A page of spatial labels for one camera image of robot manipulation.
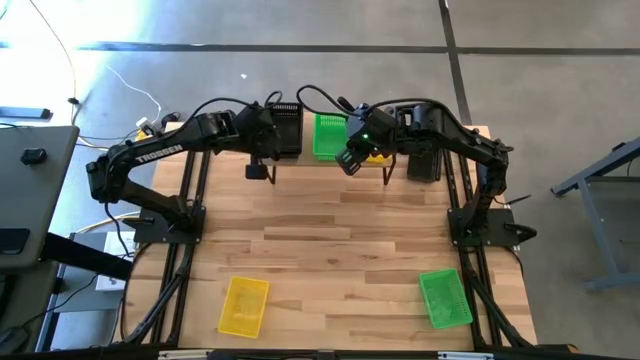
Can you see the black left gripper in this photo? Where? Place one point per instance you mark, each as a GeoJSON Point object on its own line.
{"type": "Point", "coordinates": [262, 132]}

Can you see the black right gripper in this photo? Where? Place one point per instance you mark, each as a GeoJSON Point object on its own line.
{"type": "Point", "coordinates": [375, 130]}

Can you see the black slotted plastic basket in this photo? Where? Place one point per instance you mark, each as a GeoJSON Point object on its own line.
{"type": "Point", "coordinates": [287, 135]}
{"type": "Point", "coordinates": [424, 170]}

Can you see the yellow slotted plastic basket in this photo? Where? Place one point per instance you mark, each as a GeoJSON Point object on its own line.
{"type": "Point", "coordinates": [243, 307]}
{"type": "Point", "coordinates": [380, 160]}

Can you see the green slotted plastic basket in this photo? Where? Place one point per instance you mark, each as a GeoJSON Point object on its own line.
{"type": "Point", "coordinates": [445, 300]}
{"type": "Point", "coordinates": [327, 140]}

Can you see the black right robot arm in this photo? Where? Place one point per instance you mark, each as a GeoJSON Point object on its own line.
{"type": "Point", "coordinates": [450, 130]}

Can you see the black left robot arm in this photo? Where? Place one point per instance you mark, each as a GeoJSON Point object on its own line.
{"type": "Point", "coordinates": [160, 152]}

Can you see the wooden shelf with black legs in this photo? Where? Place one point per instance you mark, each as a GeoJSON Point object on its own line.
{"type": "Point", "coordinates": [308, 145]}

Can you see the white power adapter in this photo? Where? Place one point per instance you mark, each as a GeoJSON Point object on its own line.
{"type": "Point", "coordinates": [145, 122]}

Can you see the white paper sheet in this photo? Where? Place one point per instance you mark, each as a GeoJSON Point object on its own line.
{"type": "Point", "coordinates": [110, 282]}
{"type": "Point", "coordinates": [117, 242]}

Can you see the black desk base bar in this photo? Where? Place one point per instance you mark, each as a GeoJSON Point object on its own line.
{"type": "Point", "coordinates": [85, 255]}

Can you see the small black desk object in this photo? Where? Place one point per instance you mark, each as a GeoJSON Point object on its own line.
{"type": "Point", "coordinates": [33, 156]}

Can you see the white label strip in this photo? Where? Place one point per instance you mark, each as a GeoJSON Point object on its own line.
{"type": "Point", "coordinates": [465, 355]}
{"type": "Point", "coordinates": [182, 354]}

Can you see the black flat bar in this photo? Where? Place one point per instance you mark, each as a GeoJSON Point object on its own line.
{"type": "Point", "coordinates": [25, 113]}

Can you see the grey desk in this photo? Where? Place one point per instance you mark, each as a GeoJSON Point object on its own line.
{"type": "Point", "coordinates": [30, 200]}

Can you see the black flat device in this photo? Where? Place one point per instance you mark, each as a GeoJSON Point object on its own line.
{"type": "Point", "coordinates": [12, 241]}

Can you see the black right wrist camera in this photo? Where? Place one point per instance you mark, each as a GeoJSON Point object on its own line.
{"type": "Point", "coordinates": [350, 160]}

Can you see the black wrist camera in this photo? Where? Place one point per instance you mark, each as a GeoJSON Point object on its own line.
{"type": "Point", "coordinates": [350, 160]}
{"type": "Point", "coordinates": [256, 172]}

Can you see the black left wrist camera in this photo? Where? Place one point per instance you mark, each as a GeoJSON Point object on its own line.
{"type": "Point", "coordinates": [256, 172]}

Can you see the black aluminium frame rails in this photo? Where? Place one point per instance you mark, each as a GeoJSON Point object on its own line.
{"type": "Point", "coordinates": [204, 180]}
{"type": "Point", "coordinates": [448, 180]}

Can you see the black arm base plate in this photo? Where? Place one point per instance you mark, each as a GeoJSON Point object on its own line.
{"type": "Point", "coordinates": [150, 232]}
{"type": "Point", "coordinates": [495, 220]}

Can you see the black frame crossbar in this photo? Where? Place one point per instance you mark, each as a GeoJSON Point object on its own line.
{"type": "Point", "coordinates": [350, 356]}

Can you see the blue-grey metal table frame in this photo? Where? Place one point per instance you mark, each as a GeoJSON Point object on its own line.
{"type": "Point", "coordinates": [600, 167]}

